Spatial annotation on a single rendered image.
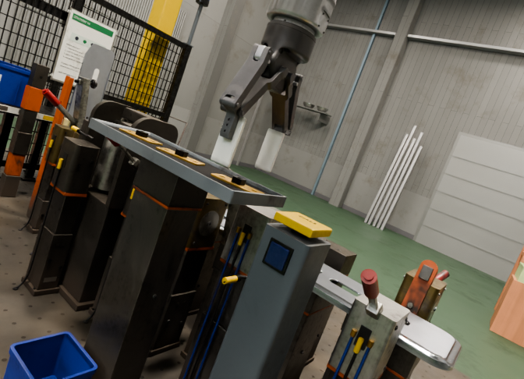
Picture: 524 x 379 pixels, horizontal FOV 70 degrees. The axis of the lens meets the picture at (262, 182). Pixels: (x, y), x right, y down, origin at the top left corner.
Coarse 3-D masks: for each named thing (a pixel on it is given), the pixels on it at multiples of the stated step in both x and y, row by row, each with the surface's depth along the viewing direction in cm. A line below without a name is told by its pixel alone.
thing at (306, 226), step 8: (280, 216) 49; (288, 216) 48; (296, 216) 51; (304, 216) 53; (288, 224) 48; (296, 224) 47; (304, 224) 47; (312, 224) 49; (320, 224) 51; (296, 232) 49; (304, 232) 47; (312, 232) 46; (320, 232) 48; (328, 232) 50
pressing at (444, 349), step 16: (224, 224) 94; (320, 272) 85; (336, 272) 89; (320, 288) 74; (336, 288) 78; (352, 288) 82; (336, 304) 72; (416, 320) 77; (400, 336) 65; (416, 336) 68; (432, 336) 71; (448, 336) 74; (416, 352) 63; (432, 352) 63; (448, 352) 66; (448, 368) 62
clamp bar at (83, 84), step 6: (78, 78) 116; (84, 78) 115; (78, 84) 116; (84, 84) 115; (90, 84) 118; (96, 84) 118; (78, 90) 117; (84, 90) 116; (78, 96) 117; (84, 96) 117; (78, 102) 117; (84, 102) 117; (78, 108) 117; (84, 108) 118; (78, 114) 117; (84, 114) 119; (78, 120) 118
